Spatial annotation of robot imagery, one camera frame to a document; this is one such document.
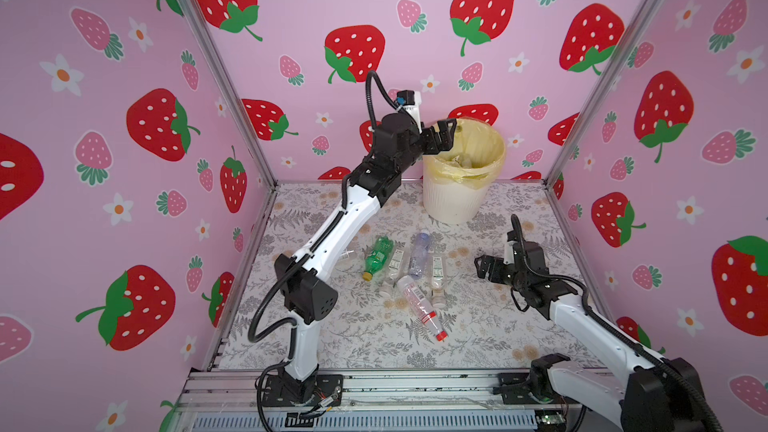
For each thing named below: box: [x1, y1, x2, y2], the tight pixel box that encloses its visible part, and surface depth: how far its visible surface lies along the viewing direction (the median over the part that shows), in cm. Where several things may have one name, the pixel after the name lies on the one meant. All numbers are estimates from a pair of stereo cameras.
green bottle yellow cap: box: [362, 236, 394, 282], surface depth 95 cm
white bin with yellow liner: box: [422, 118, 506, 225], surface depth 100 cm
